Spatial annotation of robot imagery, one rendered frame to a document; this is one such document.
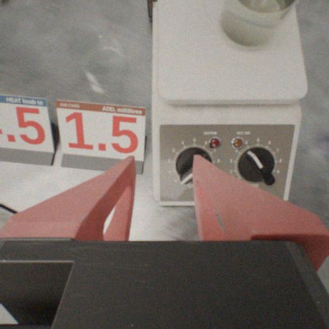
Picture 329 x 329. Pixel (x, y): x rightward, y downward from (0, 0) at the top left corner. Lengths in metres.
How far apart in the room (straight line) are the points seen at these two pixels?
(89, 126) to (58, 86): 0.08
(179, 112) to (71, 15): 0.23
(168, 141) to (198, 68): 0.06
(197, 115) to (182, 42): 0.06
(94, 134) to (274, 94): 0.17
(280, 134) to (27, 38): 0.32
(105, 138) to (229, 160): 0.13
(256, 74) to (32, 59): 0.27
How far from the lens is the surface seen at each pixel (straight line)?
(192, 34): 0.22
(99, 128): 0.25
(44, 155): 0.29
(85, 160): 0.27
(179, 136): 0.21
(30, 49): 0.37
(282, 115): 0.23
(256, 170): 0.21
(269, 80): 0.21
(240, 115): 0.21
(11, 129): 0.30
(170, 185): 0.22
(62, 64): 0.34
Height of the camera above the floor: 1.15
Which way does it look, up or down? 77 degrees down
